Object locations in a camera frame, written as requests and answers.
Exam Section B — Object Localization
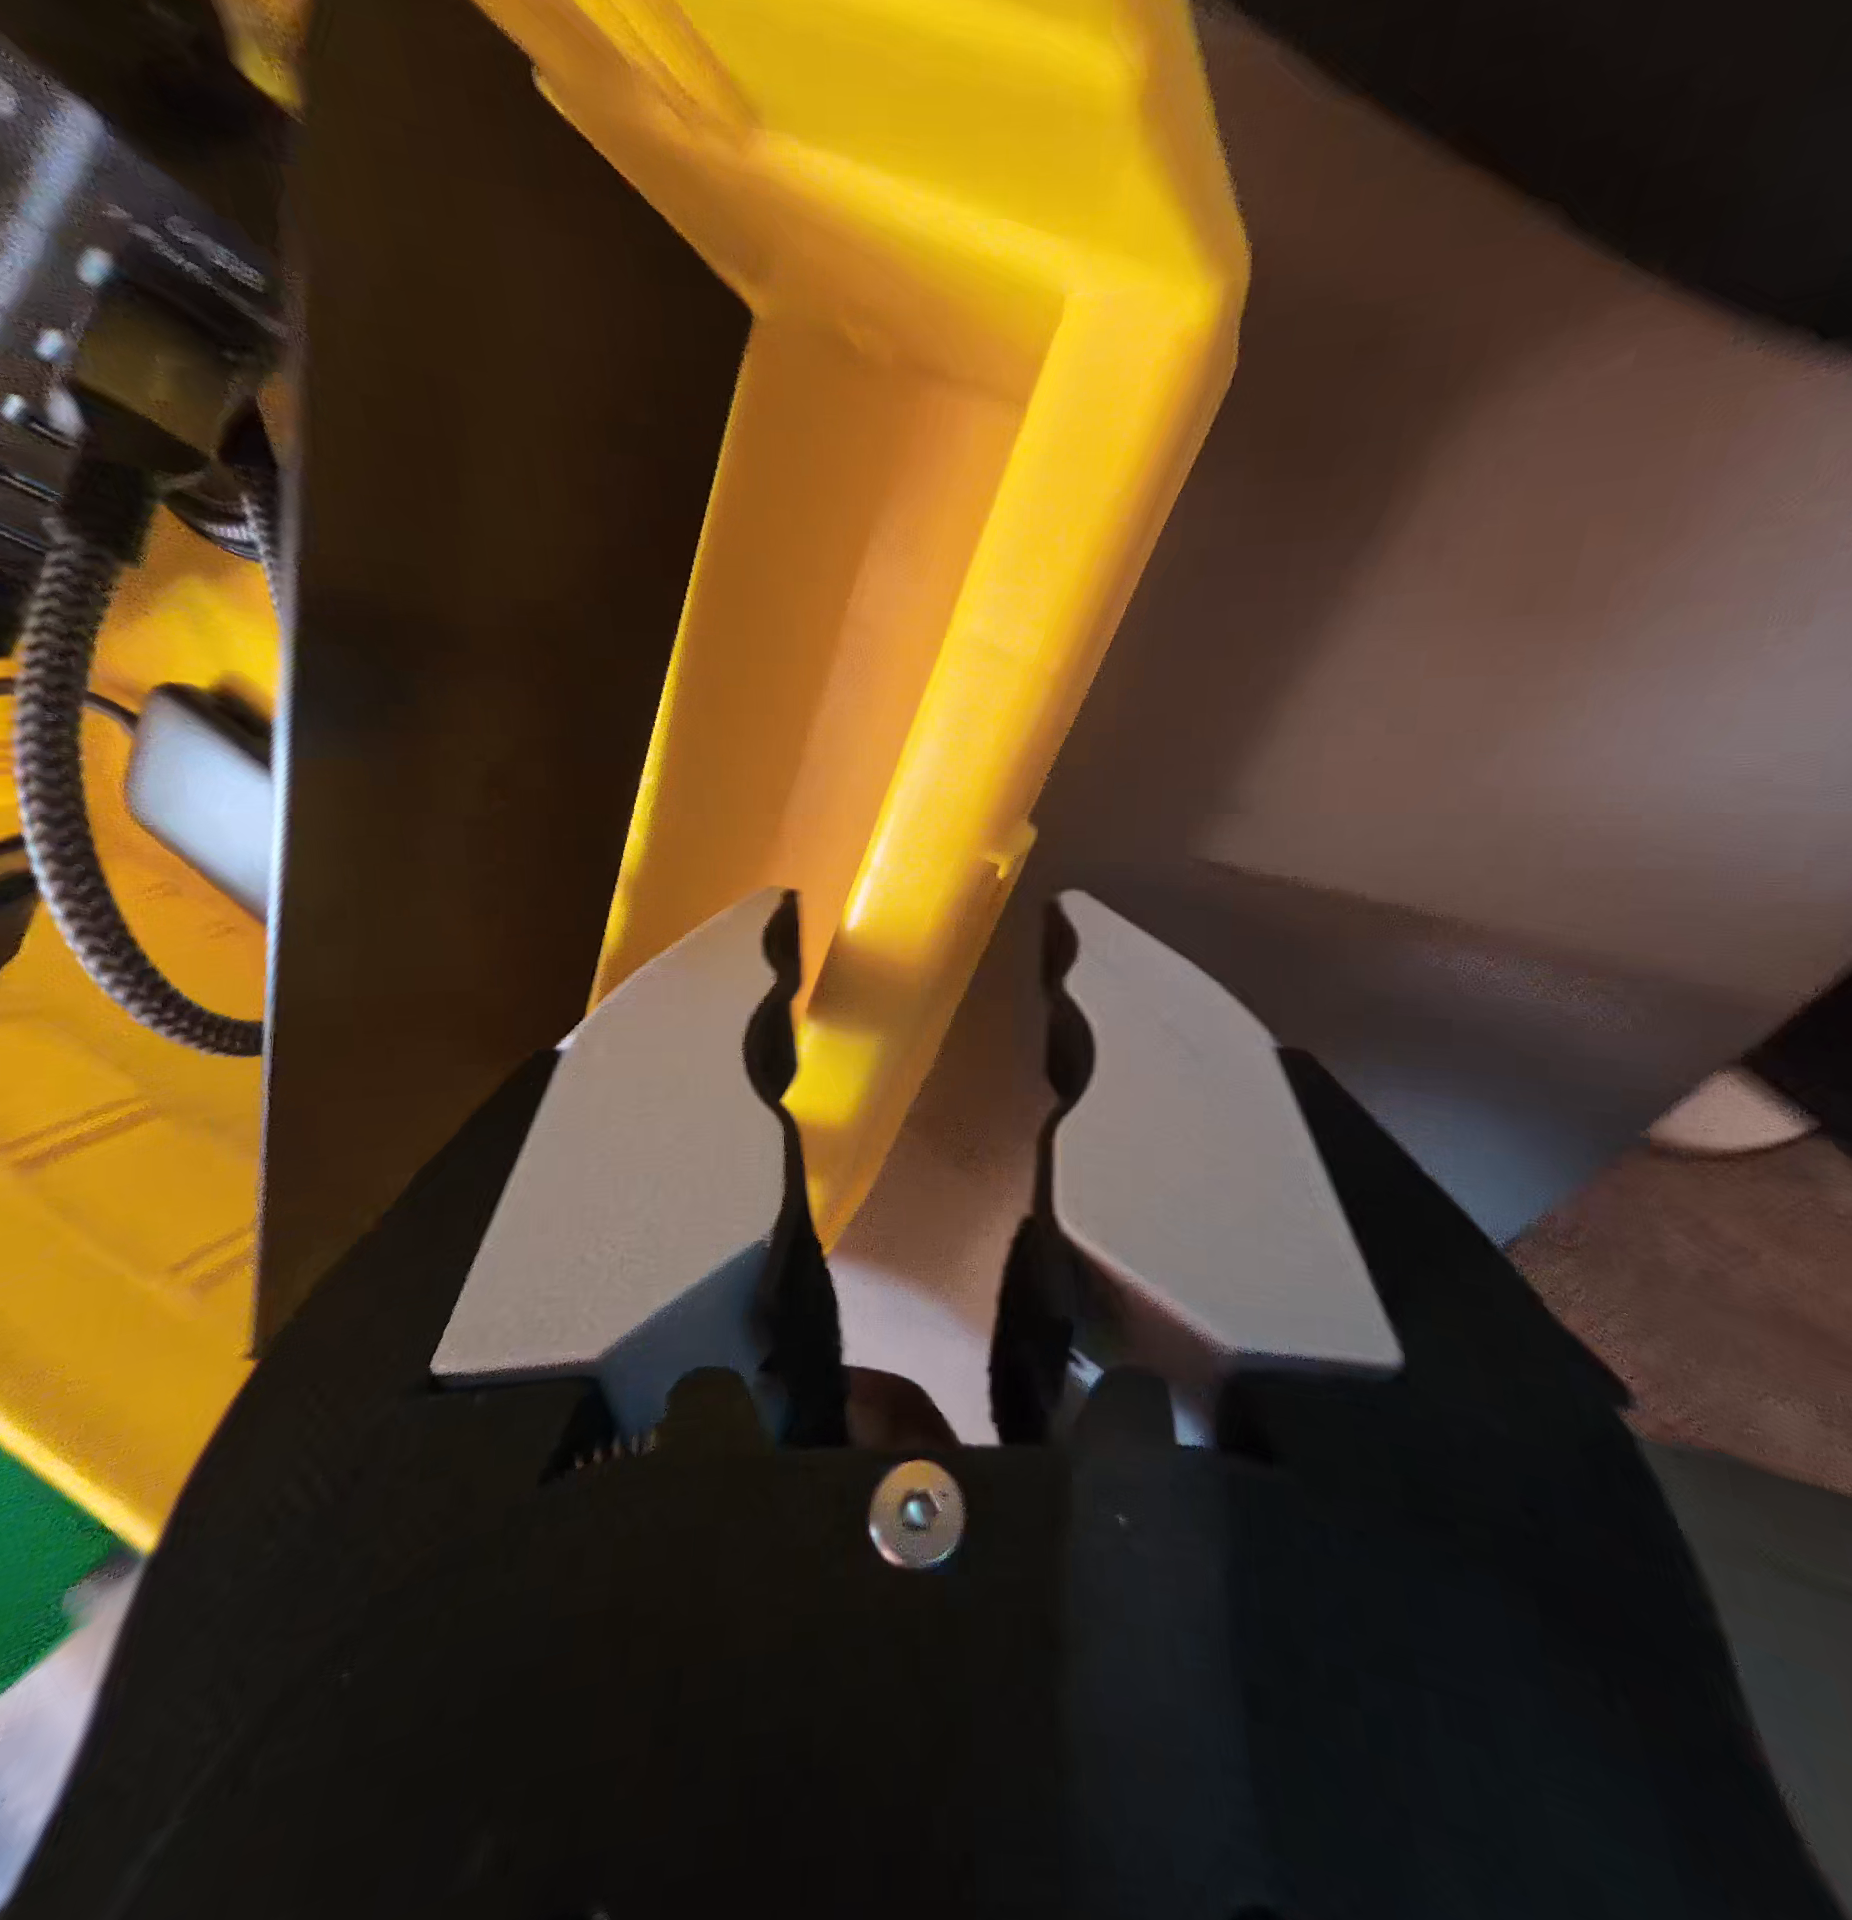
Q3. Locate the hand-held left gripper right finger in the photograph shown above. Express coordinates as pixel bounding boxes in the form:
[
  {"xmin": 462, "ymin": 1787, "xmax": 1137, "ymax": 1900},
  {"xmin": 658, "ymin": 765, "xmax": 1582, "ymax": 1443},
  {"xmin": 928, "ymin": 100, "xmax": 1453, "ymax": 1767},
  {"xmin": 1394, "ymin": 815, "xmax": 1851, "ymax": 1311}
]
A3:
[{"xmin": 988, "ymin": 888, "xmax": 1409, "ymax": 1450}]

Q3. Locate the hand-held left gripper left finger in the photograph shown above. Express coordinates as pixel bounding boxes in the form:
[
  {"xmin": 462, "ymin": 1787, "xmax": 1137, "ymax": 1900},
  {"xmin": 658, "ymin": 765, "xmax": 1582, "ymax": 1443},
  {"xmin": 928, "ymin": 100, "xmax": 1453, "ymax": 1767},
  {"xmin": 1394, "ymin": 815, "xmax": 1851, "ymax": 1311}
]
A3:
[{"xmin": 429, "ymin": 888, "xmax": 850, "ymax": 1450}]

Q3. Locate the silver grey USB hub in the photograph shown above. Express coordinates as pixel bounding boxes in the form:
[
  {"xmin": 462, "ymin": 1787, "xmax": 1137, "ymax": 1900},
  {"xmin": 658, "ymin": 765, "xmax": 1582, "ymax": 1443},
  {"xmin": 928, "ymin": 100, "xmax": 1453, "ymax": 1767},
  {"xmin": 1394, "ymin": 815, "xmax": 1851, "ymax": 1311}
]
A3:
[{"xmin": 122, "ymin": 681, "xmax": 287, "ymax": 924}]

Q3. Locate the black braided USB cable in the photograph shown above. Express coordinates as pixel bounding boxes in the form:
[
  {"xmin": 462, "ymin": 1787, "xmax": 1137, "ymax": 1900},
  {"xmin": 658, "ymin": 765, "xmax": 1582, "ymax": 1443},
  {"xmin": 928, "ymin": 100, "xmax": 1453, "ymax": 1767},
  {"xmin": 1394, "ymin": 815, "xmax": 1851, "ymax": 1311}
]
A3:
[{"xmin": 10, "ymin": 284, "xmax": 291, "ymax": 1060}]

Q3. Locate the yellow plastic bin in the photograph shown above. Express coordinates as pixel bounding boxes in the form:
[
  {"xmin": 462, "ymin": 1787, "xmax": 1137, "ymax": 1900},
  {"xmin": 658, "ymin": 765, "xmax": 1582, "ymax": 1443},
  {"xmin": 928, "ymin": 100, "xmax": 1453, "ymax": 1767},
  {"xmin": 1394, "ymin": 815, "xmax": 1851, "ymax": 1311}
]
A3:
[{"xmin": 0, "ymin": 0, "xmax": 1257, "ymax": 1554}]

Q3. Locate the black USB hub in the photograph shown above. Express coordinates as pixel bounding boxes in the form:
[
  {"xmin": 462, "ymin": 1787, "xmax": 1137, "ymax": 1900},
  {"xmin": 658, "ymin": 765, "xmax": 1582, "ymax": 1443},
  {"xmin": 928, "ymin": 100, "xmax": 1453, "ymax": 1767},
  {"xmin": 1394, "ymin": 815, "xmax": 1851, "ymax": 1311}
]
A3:
[{"xmin": 0, "ymin": 21, "xmax": 291, "ymax": 601}]

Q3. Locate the person's left hand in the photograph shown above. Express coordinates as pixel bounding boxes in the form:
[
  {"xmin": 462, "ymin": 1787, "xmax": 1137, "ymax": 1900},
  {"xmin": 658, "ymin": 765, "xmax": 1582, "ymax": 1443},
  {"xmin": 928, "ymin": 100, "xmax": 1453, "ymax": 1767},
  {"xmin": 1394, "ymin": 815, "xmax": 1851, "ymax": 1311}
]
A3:
[{"xmin": 843, "ymin": 1364, "xmax": 959, "ymax": 1450}]

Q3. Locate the large green plastic bin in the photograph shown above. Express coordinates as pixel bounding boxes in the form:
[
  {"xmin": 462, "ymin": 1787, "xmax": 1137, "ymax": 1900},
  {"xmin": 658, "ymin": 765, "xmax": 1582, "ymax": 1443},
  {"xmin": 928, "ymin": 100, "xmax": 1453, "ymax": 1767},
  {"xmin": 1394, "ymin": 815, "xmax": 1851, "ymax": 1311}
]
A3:
[{"xmin": 0, "ymin": 1416, "xmax": 118, "ymax": 1719}]

